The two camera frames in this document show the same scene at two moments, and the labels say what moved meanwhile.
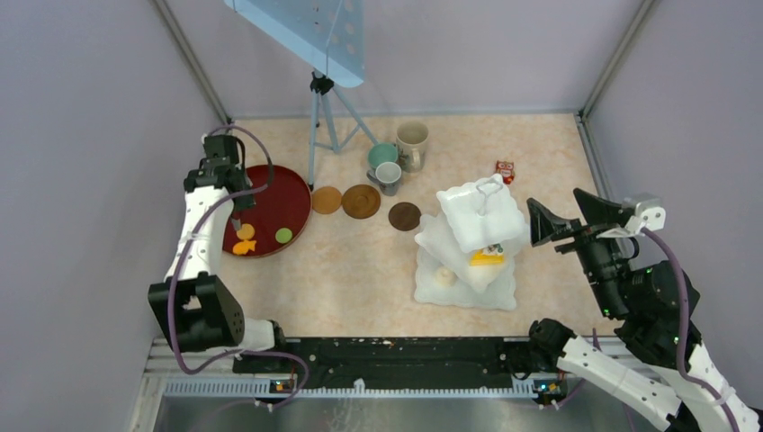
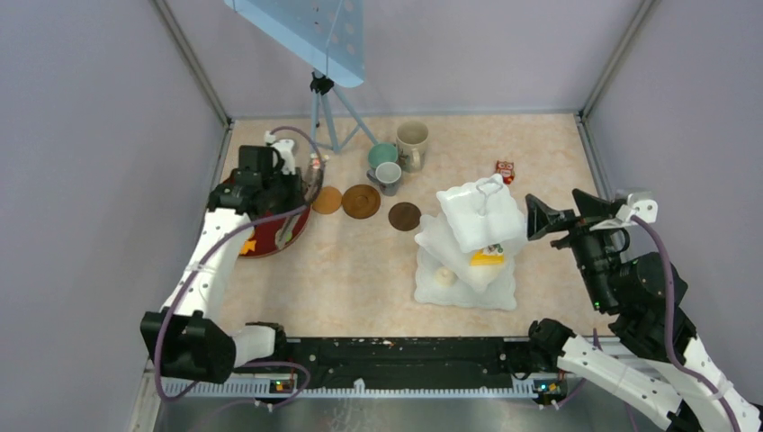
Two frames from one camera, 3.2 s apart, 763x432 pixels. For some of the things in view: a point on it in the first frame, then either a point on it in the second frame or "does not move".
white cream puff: (445, 276) does not move
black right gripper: (601, 218) does not move
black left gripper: (245, 202) → (292, 179)
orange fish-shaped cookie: (241, 247) does not move
